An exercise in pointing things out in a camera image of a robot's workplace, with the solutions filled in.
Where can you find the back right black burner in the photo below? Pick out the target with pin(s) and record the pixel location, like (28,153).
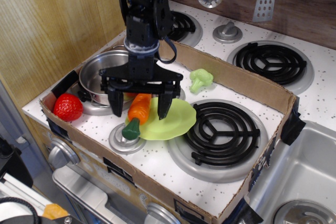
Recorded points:
(278,63)

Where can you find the silver oven front knob left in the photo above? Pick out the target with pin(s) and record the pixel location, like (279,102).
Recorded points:
(61,154)

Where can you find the light green toy plate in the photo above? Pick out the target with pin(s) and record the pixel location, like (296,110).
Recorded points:
(180,118)

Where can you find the silver back stove knob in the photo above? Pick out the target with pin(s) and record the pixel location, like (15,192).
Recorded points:
(227,34)

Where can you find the silver toy sink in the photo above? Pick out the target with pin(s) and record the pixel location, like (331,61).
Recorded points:
(298,186)

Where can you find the silver oven knob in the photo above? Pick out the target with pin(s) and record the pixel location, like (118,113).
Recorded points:
(61,154)
(157,214)

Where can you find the back left black burner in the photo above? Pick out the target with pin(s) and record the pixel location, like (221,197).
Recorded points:
(187,30)

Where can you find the front right black burner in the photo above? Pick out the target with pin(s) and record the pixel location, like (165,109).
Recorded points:
(223,135)

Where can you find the silver knob behind plate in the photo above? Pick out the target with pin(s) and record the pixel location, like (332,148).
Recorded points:
(182,95)

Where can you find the red toy strawberry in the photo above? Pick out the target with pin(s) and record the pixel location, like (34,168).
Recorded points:
(68,107)

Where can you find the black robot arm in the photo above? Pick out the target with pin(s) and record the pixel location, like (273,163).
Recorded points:
(148,22)

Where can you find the silver oven front knob right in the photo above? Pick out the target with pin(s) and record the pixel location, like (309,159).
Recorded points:
(157,214)

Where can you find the stainless steel pot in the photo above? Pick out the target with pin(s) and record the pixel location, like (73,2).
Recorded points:
(90,80)

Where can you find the hanging metal spatula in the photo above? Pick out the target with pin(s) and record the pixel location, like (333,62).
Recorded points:
(263,11)

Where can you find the orange toy carrot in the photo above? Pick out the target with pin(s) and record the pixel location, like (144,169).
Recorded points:
(138,114)

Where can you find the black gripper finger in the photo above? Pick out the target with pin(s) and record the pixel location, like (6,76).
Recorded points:
(164,103)
(115,98)

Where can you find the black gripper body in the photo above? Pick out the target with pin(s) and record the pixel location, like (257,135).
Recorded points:
(140,75)

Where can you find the green toy broccoli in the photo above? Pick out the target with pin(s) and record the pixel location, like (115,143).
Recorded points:
(200,78)

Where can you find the brown cardboard fence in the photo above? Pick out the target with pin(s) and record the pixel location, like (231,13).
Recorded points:
(150,174)

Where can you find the black burner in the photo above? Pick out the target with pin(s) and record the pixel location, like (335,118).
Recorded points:
(223,135)
(187,30)
(278,63)

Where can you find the silver knob near plate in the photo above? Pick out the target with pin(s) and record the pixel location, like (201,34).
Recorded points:
(121,145)

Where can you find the silver oven door handle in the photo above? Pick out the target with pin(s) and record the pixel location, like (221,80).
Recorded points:
(99,200)

